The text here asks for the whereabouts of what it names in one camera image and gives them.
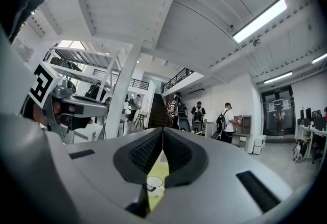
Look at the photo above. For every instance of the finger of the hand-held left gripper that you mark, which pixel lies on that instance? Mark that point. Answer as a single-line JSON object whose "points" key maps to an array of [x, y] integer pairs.
{"points": [[94, 110], [79, 122]]}

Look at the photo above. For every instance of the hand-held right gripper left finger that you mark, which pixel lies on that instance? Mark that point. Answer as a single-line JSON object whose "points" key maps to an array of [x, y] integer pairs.
{"points": [[89, 179]]}

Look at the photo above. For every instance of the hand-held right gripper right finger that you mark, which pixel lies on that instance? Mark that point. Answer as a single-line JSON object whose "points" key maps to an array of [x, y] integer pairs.
{"points": [[217, 192]]}

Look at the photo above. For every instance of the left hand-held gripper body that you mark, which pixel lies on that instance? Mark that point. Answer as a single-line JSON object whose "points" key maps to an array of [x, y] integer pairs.
{"points": [[41, 85]]}

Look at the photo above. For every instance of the white cup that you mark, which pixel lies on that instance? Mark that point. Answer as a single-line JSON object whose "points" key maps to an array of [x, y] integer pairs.
{"points": [[154, 187]]}

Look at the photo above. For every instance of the person's left forearm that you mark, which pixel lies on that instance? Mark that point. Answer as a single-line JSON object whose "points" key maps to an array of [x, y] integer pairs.
{"points": [[28, 106]]}

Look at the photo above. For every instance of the white support column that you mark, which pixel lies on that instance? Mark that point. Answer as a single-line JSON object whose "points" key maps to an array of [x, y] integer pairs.
{"points": [[125, 90]]}

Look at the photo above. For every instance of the black stool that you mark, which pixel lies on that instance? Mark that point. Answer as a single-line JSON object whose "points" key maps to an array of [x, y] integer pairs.
{"points": [[139, 119]]}

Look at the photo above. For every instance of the white metal rack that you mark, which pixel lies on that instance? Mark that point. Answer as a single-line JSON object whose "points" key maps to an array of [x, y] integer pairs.
{"points": [[84, 57]]}

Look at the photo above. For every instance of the dark staircase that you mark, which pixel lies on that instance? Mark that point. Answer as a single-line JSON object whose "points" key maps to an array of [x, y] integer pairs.
{"points": [[157, 113]]}

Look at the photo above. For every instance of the white drawer cabinet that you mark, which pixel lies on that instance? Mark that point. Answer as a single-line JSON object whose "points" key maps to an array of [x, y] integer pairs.
{"points": [[258, 145]]}

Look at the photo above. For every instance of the yellow-green tablecloth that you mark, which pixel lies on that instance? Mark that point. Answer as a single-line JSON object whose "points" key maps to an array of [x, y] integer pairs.
{"points": [[159, 167]]}

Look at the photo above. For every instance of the wooden shelf desk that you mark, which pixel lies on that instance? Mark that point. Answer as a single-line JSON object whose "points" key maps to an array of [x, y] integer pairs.
{"points": [[245, 128]]}

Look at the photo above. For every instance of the black balcony railing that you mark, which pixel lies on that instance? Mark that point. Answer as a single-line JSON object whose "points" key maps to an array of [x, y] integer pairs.
{"points": [[178, 77]]}

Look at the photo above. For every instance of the black glass door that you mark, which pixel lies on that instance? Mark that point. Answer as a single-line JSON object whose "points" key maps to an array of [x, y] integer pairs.
{"points": [[278, 110]]}

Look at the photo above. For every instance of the white desk with monitors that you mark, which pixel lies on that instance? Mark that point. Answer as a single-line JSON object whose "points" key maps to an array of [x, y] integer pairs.
{"points": [[311, 131]]}

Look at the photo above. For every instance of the long ceiling light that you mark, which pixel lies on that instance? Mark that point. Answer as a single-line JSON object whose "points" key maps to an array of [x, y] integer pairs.
{"points": [[320, 58], [278, 77], [259, 20]]}

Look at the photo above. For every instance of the ceiling security camera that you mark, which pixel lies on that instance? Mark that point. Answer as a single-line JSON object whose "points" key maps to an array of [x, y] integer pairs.
{"points": [[232, 28]]}

